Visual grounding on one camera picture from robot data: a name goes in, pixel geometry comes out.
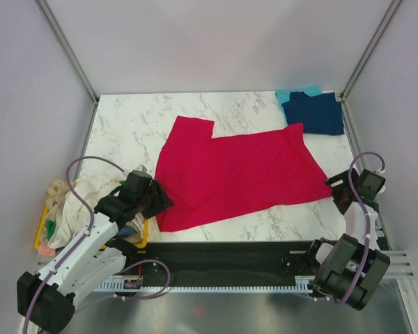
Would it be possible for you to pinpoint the magenta red t shirt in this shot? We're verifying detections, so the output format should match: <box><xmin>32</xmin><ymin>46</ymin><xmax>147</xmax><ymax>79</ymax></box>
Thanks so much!
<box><xmin>155</xmin><ymin>116</ymin><xmax>332</xmax><ymax>232</ymax></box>

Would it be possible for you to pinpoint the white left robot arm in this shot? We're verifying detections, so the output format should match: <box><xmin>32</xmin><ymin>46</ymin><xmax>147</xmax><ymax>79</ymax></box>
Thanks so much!
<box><xmin>17</xmin><ymin>170</ymin><xmax>173</xmax><ymax>333</ymax></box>

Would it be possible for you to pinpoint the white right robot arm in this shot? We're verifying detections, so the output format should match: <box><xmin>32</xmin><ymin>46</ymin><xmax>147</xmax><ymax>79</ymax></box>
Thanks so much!
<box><xmin>304</xmin><ymin>168</ymin><xmax>390</xmax><ymax>310</ymax></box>

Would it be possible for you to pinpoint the grey blue t shirt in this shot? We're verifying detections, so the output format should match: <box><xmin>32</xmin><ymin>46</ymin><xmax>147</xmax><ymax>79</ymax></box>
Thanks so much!
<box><xmin>118</xmin><ymin>225</ymin><xmax>137</xmax><ymax>240</ymax></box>

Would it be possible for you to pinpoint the navy blue folded t shirt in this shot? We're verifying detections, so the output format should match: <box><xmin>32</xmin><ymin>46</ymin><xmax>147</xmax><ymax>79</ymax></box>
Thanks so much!
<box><xmin>284</xmin><ymin>90</ymin><xmax>346</xmax><ymax>136</ymax></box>

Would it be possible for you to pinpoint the cream white t shirt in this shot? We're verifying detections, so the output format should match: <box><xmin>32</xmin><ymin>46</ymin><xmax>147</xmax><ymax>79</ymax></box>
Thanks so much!
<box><xmin>45</xmin><ymin>173</ymin><xmax>144</xmax><ymax>249</ymax></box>

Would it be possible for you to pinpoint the green garment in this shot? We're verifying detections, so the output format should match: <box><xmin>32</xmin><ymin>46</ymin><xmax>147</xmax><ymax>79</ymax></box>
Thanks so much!
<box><xmin>45</xmin><ymin>220</ymin><xmax>56</xmax><ymax>241</ymax></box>

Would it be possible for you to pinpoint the light blue folded t shirt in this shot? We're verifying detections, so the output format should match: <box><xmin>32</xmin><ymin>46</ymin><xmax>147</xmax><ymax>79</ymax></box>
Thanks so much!
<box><xmin>274</xmin><ymin>85</ymin><xmax>335</xmax><ymax>129</ymax></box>

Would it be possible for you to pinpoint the pink garment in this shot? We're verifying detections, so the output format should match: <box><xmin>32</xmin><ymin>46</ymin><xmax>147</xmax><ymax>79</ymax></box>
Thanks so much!
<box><xmin>38</xmin><ymin>244</ymin><xmax>56</xmax><ymax>257</ymax></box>

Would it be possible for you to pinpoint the yellow plastic bin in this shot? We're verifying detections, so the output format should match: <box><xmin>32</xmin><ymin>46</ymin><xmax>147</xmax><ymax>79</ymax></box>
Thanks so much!
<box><xmin>33</xmin><ymin>179</ymin><xmax>150</xmax><ymax>252</ymax></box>

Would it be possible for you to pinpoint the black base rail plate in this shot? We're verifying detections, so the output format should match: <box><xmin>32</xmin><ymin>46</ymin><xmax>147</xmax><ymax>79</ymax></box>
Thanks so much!
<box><xmin>122</xmin><ymin>241</ymin><xmax>318</xmax><ymax>286</ymax></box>

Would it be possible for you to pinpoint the white slotted cable duct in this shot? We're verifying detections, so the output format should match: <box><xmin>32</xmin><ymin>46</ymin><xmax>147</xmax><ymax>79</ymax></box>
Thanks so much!
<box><xmin>93</xmin><ymin>276</ymin><xmax>314</xmax><ymax>294</ymax></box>

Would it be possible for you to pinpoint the right aluminium frame post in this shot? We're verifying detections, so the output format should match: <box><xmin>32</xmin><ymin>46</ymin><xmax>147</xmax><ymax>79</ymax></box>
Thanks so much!
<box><xmin>338</xmin><ymin>0</ymin><xmax>405</xmax><ymax>102</ymax></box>

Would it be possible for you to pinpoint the aluminium frame post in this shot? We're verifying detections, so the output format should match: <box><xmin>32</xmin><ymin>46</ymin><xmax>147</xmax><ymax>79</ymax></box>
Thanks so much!
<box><xmin>338</xmin><ymin>0</ymin><xmax>405</xmax><ymax>102</ymax></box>
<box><xmin>33</xmin><ymin>0</ymin><xmax>100</xmax><ymax>105</ymax></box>

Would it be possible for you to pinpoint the left aluminium frame post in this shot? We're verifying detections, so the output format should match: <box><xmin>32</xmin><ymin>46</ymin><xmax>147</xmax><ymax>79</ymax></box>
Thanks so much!
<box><xmin>33</xmin><ymin>0</ymin><xmax>100</xmax><ymax>105</ymax></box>

